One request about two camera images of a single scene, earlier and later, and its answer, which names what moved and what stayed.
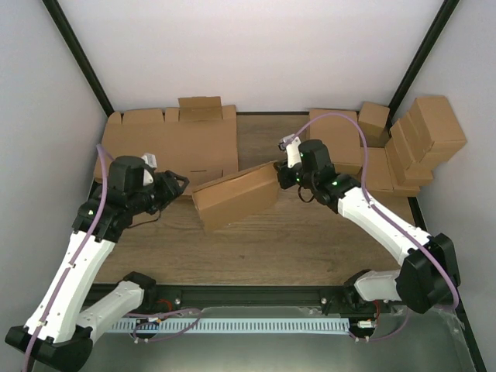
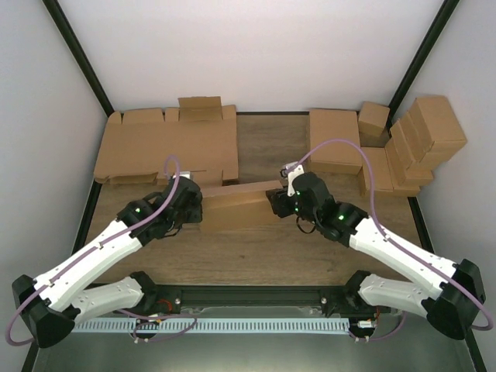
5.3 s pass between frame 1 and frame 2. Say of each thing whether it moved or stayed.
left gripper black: moved
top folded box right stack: stayed
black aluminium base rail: stayed
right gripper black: moved
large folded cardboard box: stayed
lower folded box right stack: stayed
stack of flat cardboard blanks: stayed
